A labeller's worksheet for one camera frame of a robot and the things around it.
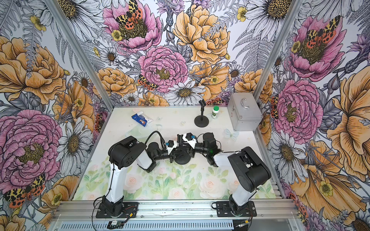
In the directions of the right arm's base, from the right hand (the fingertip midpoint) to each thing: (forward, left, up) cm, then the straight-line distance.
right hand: (180, 147), depth 85 cm
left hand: (+1, -2, -8) cm, 8 cm away
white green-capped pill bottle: (+31, -26, -4) cm, 40 cm away
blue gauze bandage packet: (+30, +30, -7) cm, 43 cm away
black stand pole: (0, 0, +7) cm, 7 cm away
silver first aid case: (+24, -44, +1) cm, 50 cm away
